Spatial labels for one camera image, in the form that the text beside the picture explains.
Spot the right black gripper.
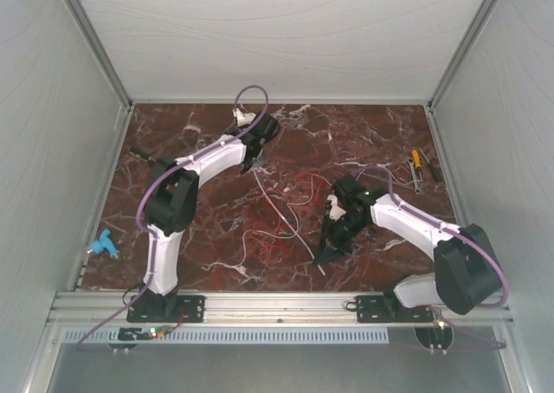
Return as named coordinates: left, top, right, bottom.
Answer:
left=312, top=212, right=368, bottom=270

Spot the long white zip tie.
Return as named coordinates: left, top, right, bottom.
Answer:
left=254, top=171, right=315, bottom=261

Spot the orange wire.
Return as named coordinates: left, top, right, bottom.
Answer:
left=248, top=171, right=330, bottom=260

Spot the white wire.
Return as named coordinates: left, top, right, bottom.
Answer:
left=205, top=163, right=419, bottom=273

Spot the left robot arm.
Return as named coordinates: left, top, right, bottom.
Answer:
left=127, top=113, right=280, bottom=322

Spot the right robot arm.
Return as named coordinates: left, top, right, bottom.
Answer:
left=312, top=175, right=506, bottom=322

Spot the silver wrench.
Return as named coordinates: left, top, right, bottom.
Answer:
left=408, top=158, right=422, bottom=195

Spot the blue plastic fitting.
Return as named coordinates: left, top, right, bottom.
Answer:
left=86, top=229, right=120, bottom=260

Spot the small circuit board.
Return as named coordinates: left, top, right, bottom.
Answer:
left=147, top=325, right=172, bottom=338

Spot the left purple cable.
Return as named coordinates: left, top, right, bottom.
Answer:
left=76, top=84, right=272, bottom=351

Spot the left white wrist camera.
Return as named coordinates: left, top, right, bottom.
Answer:
left=233, top=107, right=256, bottom=127

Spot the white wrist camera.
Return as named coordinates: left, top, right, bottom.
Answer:
left=325, top=194, right=346, bottom=221
left=233, top=107, right=256, bottom=127

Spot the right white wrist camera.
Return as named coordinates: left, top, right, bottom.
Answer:
left=325, top=194, right=346, bottom=221

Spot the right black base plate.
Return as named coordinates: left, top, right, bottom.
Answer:
left=354, top=295, right=434, bottom=324

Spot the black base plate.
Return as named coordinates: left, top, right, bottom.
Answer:
left=126, top=293, right=206, bottom=324
left=354, top=295, right=434, bottom=324

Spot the yellow handled screwdriver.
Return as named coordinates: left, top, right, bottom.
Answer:
left=411, top=149, right=422, bottom=169

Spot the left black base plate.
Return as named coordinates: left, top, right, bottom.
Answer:
left=126, top=293, right=206, bottom=324

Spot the aluminium front rail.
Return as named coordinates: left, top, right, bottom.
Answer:
left=47, top=290, right=515, bottom=324

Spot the slotted grey cable duct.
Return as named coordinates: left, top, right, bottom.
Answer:
left=62, top=326, right=390, bottom=345

